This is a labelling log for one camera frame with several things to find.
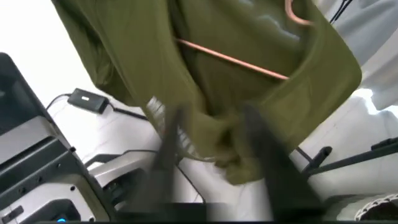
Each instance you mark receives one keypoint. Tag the pink clothes hanger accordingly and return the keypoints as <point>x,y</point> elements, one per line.
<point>233,59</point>

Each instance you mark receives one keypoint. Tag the green garment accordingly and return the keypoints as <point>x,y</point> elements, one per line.
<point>217,124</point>

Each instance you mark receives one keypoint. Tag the black power adapter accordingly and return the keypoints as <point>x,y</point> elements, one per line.
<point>87,99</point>

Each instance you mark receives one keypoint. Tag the black clothes rack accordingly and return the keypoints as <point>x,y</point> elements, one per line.
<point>351,160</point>

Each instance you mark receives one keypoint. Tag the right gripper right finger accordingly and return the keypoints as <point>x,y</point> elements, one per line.
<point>286,193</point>

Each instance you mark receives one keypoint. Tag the white laundry basket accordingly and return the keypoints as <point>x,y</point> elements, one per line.
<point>379,208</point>

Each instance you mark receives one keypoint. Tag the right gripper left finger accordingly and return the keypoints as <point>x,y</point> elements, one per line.
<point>164,174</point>

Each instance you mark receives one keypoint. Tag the white curtain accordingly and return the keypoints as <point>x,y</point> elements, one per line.
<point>382,84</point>

